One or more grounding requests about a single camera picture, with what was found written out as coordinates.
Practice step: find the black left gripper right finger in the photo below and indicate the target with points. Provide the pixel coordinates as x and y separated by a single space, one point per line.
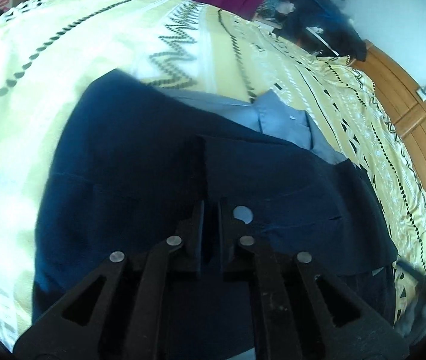
299 310

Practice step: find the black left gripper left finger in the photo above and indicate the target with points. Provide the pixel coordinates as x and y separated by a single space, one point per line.
148 306

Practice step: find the dark navy blue garment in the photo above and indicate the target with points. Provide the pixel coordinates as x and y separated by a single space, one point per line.
132 163

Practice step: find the pile of dark clothes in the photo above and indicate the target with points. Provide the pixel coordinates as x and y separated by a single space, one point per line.
320 23

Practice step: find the wooden bed headboard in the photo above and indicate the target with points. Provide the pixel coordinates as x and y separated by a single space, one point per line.
398 93

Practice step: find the light blue collared shirt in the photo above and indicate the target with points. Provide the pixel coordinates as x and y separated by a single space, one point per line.
267 115

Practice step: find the yellow patterned bed blanket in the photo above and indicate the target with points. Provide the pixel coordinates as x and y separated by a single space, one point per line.
52 50

